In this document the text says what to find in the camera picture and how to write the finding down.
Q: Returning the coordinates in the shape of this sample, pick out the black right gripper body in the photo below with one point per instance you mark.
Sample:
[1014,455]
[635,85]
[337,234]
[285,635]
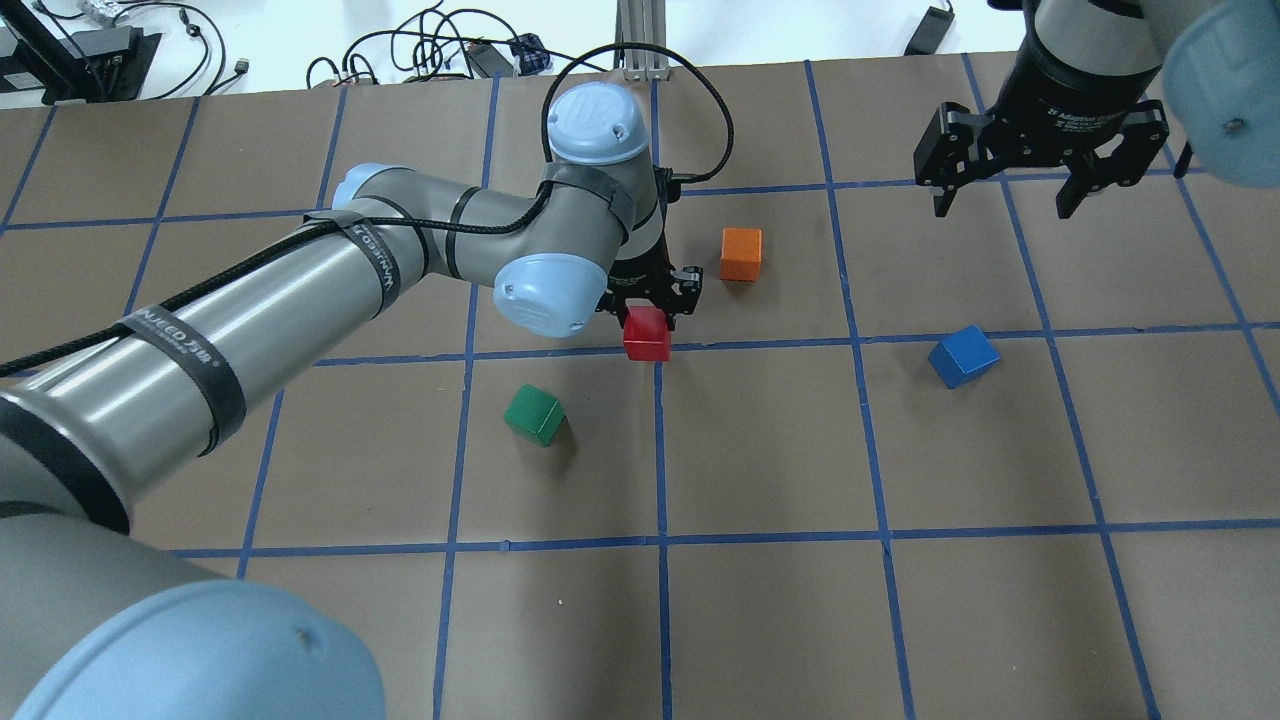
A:
[1068,92]

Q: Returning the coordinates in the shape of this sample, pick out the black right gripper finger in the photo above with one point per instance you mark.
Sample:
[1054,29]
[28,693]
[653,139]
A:
[1085,177]
[944,191]

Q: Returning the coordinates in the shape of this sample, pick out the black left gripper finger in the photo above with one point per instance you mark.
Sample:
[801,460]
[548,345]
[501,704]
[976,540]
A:
[682,293]

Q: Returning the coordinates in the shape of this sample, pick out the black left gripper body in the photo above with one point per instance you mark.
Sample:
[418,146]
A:
[641,276]

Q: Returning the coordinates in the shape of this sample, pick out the red wooden block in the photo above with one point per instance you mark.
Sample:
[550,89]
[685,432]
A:
[646,335]

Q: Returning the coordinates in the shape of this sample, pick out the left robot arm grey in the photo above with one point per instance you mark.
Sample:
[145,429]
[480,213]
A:
[97,625]

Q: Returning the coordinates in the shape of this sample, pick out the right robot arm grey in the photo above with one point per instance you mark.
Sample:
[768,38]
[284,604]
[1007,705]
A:
[1094,86]

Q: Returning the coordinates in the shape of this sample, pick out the orange wooden block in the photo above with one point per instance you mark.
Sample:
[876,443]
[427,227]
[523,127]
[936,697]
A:
[741,254]

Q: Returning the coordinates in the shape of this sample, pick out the blue wooden block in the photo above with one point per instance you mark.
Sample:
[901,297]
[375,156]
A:
[963,357]

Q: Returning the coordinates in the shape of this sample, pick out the green wooden block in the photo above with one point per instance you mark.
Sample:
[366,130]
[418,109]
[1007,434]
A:
[534,414]

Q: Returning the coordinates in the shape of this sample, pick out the black power adapter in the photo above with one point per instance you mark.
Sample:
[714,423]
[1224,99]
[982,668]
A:
[930,31]

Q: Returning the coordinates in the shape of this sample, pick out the black monitor stand base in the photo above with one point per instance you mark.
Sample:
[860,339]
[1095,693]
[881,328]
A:
[100,65]

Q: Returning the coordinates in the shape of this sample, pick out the aluminium frame post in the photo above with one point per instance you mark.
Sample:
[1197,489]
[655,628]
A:
[639,23]

